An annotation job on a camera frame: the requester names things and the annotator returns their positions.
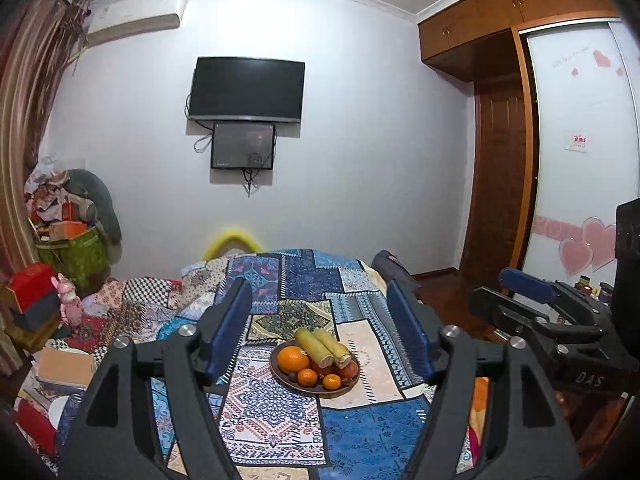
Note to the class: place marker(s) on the white sliding wardrobe door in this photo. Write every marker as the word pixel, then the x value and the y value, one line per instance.
pixel 575 100

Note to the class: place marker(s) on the small black wall monitor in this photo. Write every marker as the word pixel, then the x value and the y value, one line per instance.
pixel 243 144

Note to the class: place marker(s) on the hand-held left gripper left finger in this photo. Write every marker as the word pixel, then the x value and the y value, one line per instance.
pixel 232 325

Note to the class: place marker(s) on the brown wooden overhead cabinet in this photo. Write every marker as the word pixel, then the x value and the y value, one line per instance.
pixel 500 15

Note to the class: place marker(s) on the red box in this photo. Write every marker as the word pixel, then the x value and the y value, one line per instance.
pixel 30 285

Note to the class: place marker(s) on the brown wooden door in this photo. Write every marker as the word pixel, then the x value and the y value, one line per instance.
pixel 500 175

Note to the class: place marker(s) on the red tomato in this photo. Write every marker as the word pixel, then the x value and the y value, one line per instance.
pixel 349 369

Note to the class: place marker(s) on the pink rabbit figure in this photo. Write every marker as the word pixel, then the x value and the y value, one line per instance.
pixel 70 305

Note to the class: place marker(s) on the dark grey box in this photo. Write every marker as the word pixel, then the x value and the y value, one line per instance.
pixel 42 312

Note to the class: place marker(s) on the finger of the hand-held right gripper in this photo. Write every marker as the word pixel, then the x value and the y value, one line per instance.
pixel 525 285
pixel 505 310

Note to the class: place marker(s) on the white air conditioner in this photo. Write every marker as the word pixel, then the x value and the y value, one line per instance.
pixel 135 15

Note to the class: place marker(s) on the white paper notice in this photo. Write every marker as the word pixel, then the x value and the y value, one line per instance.
pixel 577 141

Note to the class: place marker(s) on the green gift box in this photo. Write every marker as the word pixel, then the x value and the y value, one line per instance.
pixel 75 260

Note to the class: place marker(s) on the dark brown round plate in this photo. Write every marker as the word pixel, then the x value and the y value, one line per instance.
pixel 312 391

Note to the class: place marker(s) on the yellow-green corn cob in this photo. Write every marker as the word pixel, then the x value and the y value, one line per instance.
pixel 312 346
pixel 334 347

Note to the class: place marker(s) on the orange blanket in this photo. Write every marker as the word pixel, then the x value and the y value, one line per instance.
pixel 481 410

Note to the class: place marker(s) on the large orange with sticker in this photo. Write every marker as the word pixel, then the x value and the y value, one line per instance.
pixel 293 360

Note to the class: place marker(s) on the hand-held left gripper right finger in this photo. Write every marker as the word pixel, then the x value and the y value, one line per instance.
pixel 407 330

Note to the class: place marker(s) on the small tangerine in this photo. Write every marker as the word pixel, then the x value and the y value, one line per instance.
pixel 331 383
pixel 307 377

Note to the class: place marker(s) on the black wall television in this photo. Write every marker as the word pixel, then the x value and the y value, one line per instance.
pixel 247 89

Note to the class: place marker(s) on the brown curtain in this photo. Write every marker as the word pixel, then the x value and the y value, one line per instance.
pixel 30 110

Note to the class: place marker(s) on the dark cloth bag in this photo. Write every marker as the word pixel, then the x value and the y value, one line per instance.
pixel 392 265

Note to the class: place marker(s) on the cardboard box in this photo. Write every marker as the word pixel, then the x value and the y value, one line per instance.
pixel 65 367

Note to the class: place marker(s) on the blue patchwork blanket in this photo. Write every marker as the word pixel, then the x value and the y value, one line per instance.
pixel 365 425

